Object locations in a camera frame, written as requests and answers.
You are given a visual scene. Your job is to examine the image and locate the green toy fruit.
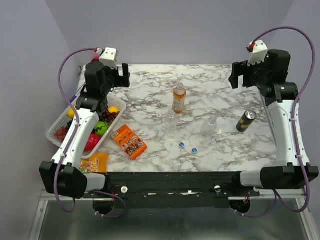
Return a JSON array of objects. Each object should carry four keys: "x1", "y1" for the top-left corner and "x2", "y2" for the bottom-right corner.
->
[{"x1": 93, "y1": 121, "x2": 110, "y2": 137}]

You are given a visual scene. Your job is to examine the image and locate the black blue grape bunch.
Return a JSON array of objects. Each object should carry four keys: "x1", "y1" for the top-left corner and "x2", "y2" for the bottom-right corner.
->
[{"x1": 65, "y1": 120, "x2": 73, "y2": 130}]

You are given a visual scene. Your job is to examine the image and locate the purple white box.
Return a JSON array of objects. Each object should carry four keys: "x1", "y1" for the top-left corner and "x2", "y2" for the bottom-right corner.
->
[{"x1": 70, "y1": 83, "x2": 86, "y2": 106}]

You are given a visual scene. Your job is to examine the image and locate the light red grape bunch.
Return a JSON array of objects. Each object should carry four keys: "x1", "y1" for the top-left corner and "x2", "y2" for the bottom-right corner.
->
[{"x1": 54, "y1": 127, "x2": 68, "y2": 142}]

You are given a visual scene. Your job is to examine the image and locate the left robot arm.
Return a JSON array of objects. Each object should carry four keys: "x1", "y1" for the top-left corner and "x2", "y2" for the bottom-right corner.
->
[{"x1": 39, "y1": 60, "x2": 130, "y2": 199}]

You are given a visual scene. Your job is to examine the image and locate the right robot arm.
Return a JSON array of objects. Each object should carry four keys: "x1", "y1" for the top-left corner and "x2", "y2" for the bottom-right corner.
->
[{"x1": 229, "y1": 49, "x2": 319, "y2": 196}]

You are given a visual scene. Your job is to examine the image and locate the yellow mango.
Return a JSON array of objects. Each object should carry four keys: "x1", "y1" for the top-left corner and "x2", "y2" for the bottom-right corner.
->
[{"x1": 67, "y1": 108, "x2": 75, "y2": 119}]

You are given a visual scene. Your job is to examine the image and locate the clear bottle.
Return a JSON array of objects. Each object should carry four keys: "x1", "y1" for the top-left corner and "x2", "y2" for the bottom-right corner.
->
[
  {"x1": 199, "y1": 115, "x2": 217, "y2": 145},
  {"x1": 164, "y1": 109, "x2": 178, "y2": 137}
]

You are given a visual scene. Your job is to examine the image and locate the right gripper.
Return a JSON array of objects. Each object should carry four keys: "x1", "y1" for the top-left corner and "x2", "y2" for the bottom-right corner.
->
[{"x1": 228, "y1": 54, "x2": 270, "y2": 89}]

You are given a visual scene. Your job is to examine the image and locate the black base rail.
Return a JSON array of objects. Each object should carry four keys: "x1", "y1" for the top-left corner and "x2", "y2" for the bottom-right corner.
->
[{"x1": 83, "y1": 171, "x2": 261, "y2": 210}]

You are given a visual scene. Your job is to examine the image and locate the black can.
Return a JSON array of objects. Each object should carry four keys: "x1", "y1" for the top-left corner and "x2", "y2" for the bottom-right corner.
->
[{"x1": 236, "y1": 110, "x2": 257, "y2": 132}]

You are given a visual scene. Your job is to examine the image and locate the red apple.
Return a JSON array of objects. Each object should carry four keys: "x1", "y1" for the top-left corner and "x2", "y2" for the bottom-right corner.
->
[{"x1": 91, "y1": 56, "x2": 99, "y2": 62}]

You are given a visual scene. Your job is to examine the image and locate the orange juice bottle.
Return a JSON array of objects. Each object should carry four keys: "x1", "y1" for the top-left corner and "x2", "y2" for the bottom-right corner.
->
[{"x1": 172, "y1": 82, "x2": 187, "y2": 114}]

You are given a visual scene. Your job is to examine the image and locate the yellow lemon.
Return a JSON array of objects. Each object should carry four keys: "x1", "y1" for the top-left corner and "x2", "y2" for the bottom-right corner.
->
[{"x1": 108, "y1": 106, "x2": 119, "y2": 114}]

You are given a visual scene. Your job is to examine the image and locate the yellow snack bag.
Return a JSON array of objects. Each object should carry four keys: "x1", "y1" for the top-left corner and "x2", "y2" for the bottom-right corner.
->
[{"x1": 79, "y1": 152, "x2": 109, "y2": 174}]

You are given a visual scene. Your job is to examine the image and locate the white plastic basket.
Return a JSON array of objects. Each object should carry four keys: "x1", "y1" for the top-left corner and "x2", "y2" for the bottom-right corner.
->
[{"x1": 46, "y1": 94, "x2": 127, "y2": 159}]

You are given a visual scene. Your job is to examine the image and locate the orange snack box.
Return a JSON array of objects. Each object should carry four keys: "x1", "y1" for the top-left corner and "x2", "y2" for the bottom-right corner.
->
[{"x1": 111, "y1": 124, "x2": 148, "y2": 160}]

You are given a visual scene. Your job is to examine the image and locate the dark purple grape bunch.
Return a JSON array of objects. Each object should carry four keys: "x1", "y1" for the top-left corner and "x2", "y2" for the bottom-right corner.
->
[{"x1": 100, "y1": 108, "x2": 120, "y2": 124}]

